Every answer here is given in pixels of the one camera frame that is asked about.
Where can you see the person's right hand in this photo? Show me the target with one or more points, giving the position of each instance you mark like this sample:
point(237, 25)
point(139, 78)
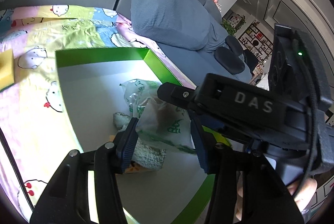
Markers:
point(306, 193)

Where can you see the green potted plant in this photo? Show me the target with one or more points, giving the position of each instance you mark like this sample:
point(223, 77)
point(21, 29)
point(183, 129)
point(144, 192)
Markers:
point(233, 28)

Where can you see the green white cardboard box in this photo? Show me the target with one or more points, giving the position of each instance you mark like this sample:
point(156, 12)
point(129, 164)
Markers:
point(90, 82)

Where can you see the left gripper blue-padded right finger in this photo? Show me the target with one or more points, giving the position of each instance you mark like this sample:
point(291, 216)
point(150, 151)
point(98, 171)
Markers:
point(265, 197)

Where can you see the clear green tea bag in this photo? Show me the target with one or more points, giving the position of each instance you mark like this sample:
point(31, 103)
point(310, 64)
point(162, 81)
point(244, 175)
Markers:
point(165, 126)
point(137, 93)

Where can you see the black wall display shelf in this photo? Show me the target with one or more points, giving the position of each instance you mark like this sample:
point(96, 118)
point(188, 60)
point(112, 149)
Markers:
point(256, 42)

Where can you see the black cushion pads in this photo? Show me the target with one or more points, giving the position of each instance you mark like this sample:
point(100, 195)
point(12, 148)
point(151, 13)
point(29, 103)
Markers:
point(231, 58)

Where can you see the colourful cartoon bedsheet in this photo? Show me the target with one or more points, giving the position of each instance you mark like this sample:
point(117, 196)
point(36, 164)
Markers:
point(33, 115)

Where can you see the yellow green sponge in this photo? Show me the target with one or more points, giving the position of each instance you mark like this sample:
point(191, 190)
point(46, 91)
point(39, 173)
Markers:
point(7, 77)

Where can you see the blue-grey large pillow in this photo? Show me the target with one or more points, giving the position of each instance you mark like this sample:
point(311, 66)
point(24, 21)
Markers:
point(177, 25)

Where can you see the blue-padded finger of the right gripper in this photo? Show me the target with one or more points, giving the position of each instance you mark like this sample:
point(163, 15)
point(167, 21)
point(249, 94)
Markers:
point(180, 96)

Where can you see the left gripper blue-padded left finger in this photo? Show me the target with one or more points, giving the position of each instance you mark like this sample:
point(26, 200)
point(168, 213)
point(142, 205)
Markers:
point(65, 198)

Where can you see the green cloth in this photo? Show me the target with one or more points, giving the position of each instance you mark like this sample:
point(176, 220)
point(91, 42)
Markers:
point(121, 121)

